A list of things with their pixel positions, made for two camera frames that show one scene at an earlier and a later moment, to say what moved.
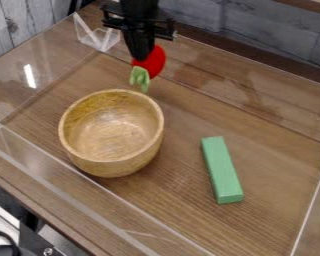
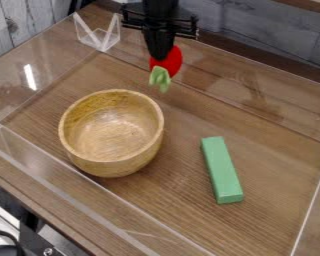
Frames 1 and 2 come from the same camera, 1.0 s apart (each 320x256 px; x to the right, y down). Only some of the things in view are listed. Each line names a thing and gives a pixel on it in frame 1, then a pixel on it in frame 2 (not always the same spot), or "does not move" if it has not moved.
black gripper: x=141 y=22 → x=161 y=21
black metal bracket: x=34 y=242 does not move
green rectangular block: x=222 y=170 does not move
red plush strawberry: x=149 y=68 → x=165 y=68
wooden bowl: x=111 y=131 does not move
